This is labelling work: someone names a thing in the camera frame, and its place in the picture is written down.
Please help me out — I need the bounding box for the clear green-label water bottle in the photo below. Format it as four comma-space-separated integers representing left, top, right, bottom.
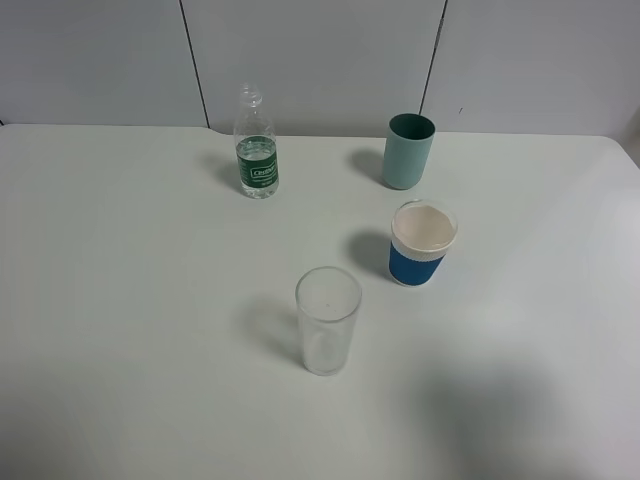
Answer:
233, 83, 279, 199

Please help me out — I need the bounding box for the white cup with blue sleeve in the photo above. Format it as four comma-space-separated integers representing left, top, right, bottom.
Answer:
388, 199, 458, 287

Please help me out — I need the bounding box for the teal plastic cup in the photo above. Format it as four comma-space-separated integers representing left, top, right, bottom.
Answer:
382, 113, 436, 190

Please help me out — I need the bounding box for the clear drinking glass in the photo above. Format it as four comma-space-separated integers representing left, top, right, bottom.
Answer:
295, 266, 362, 376

